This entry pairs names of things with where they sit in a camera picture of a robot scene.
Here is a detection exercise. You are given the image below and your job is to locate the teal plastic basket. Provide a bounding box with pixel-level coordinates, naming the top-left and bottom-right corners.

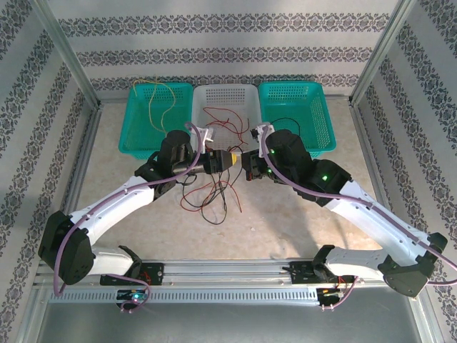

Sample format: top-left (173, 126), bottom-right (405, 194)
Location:
top-left (257, 81), bottom-right (338, 159)
top-left (118, 82), bottom-right (194, 161)

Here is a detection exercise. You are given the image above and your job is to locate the aluminium side rail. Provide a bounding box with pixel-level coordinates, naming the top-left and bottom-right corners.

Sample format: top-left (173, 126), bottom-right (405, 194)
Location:
top-left (348, 96), bottom-right (421, 260)
top-left (49, 103), bottom-right (104, 262)

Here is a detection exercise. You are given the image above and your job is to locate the aluminium back rail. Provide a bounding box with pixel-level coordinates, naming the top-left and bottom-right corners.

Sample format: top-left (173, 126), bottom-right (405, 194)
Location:
top-left (96, 93), bottom-right (356, 107)

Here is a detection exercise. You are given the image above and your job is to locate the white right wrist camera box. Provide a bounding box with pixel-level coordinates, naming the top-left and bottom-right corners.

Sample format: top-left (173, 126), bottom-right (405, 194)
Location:
top-left (251, 122), bottom-right (275, 157)

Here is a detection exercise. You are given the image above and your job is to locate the grey slotted cable duct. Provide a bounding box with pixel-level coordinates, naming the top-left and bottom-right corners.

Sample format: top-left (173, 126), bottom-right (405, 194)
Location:
top-left (46, 288), bottom-right (411, 305)

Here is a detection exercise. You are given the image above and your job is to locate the grey metal shelf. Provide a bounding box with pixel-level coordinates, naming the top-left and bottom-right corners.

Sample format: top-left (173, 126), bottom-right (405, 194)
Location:
top-left (21, 285), bottom-right (443, 343)

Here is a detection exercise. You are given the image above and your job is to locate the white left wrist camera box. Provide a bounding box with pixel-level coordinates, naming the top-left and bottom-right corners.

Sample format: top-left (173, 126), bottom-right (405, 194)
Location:
top-left (192, 125), bottom-right (215, 151)

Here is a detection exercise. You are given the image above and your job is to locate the aluminium frame post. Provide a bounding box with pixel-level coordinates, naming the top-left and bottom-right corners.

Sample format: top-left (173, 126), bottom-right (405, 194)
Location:
top-left (30, 0), bottom-right (103, 108)
top-left (351, 0), bottom-right (424, 105)

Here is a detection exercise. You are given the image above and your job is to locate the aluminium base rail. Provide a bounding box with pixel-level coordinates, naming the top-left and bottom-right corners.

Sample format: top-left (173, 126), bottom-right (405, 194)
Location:
top-left (34, 259), bottom-right (421, 289)

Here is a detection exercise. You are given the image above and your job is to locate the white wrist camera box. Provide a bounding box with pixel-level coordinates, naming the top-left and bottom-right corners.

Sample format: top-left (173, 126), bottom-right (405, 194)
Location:
top-left (251, 122), bottom-right (275, 157)
top-left (192, 125), bottom-right (215, 151)

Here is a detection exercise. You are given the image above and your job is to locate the black wire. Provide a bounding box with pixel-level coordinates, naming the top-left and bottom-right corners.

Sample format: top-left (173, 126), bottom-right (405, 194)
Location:
top-left (273, 118), bottom-right (301, 136)
top-left (177, 173), bottom-right (221, 212)
top-left (201, 171), bottom-right (231, 225)

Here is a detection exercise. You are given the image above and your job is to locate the yellow wire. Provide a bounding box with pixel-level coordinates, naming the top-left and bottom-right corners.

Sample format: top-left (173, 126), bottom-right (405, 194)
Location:
top-left (156, 81), bottom-right (176, 132)
top-left (132, 80), bottom-right (160, 131)

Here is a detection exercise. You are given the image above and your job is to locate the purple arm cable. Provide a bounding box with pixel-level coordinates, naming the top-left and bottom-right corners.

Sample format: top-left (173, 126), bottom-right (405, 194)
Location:
top-left (261, 126), bottom-right (457, 311)
top-left (53, 122), bottom-right (201, 312)

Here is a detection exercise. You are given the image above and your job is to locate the small circuit board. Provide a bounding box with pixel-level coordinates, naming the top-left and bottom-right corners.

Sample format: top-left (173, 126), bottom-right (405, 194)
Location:
top-left (116, 289), bottom-right (148, 302)
top-left (316, 287), bottom-right (346, 299)

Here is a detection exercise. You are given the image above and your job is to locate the white plastic basket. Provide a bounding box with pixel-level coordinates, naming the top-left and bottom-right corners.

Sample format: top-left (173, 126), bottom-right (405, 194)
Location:
top-left (191, 84), bottom-right (265, 161)

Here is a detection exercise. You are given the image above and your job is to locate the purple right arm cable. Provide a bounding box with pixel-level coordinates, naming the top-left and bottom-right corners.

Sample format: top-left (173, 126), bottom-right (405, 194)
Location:
top-left (261, 126), bottom-right (457, 311)

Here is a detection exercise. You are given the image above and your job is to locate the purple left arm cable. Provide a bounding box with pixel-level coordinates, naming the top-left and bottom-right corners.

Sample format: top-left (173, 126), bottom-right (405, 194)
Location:
top-left (53, 122), bottom-right (201, 312)

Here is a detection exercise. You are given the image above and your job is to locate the red wire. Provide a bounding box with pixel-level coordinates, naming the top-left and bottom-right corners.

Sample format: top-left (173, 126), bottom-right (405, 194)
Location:
top-left (202, 106), bottom-right (251, 126)
top-left (205, 119), bottom-right (251, 151)
top-left (181, 180), bottom-right (243, 212)

